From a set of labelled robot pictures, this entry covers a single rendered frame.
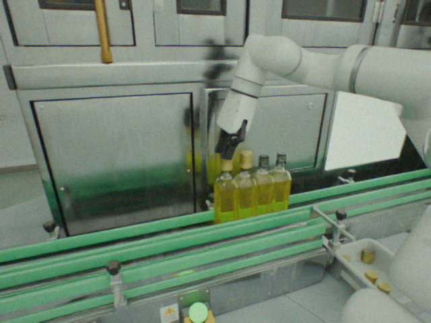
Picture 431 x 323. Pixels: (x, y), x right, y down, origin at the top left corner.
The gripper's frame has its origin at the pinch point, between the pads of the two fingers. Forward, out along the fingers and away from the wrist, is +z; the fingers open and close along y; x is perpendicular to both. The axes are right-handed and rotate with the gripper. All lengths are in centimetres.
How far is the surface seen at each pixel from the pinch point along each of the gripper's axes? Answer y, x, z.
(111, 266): 15.6, -24.9, 25.0
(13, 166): -310, -113, 166
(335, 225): 16.6, 32.7, 10.7
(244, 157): 1.8, 5.6, 0.6
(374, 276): 26, 47, 22
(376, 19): -16, 49, -52
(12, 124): -314, -118, 111
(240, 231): 7.3, 9.5, 20.8
